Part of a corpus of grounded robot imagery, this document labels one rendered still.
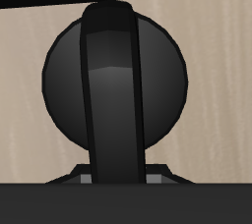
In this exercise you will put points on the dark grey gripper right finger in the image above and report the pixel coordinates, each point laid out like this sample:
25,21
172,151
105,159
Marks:
160,175

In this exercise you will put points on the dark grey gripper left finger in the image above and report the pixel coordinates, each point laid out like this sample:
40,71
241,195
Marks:
78,175

